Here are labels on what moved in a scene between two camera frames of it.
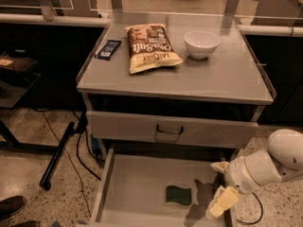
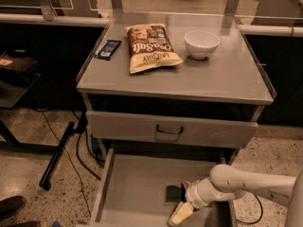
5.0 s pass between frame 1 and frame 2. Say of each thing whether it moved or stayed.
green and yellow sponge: stayed
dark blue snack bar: stayed
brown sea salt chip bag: stayed
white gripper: moved
